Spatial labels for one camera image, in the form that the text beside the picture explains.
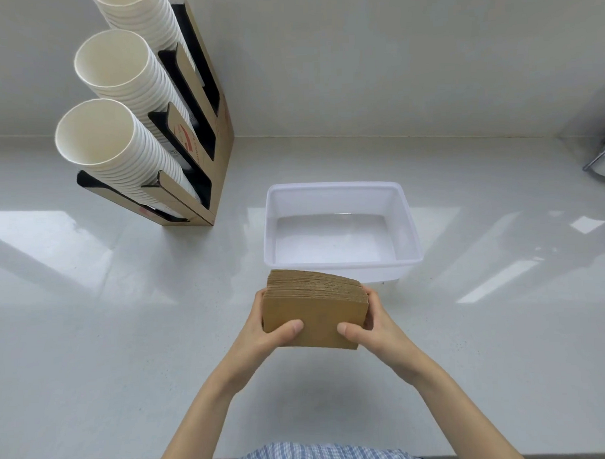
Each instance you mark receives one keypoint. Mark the clear plastic container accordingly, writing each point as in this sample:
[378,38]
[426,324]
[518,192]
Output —
[338,233]

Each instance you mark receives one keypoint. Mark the brown cardboard cup holder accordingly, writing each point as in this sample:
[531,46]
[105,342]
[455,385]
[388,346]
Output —
[200,126]

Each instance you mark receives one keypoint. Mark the stack of white paper cups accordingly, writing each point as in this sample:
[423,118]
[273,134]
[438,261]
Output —
[129,77]
[119,154]
[141,19]

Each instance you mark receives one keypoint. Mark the person's left forearm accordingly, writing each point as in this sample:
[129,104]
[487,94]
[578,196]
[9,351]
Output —
[200,418]

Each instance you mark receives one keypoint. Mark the blue checked shirt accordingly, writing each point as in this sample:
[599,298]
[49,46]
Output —
[330,455]

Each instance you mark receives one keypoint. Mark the grey metal object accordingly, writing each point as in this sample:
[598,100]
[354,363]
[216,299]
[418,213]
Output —
[603,159]

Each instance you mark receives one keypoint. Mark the person's right forearm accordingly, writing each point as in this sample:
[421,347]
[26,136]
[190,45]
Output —
[457,410]

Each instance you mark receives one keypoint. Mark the person's right thumb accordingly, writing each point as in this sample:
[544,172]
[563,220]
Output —
[353,332]

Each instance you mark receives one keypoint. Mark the person's left thumb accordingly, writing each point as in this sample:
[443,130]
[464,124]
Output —
[289,329]

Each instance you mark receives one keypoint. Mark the person's left hand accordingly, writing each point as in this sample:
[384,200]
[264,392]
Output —
[254,337]

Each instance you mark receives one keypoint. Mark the stack of brown cup sleeves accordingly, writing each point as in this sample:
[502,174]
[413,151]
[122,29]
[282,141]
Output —
[313,310]

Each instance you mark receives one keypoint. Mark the person's right hand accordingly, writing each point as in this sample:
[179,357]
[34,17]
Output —
[380,335]

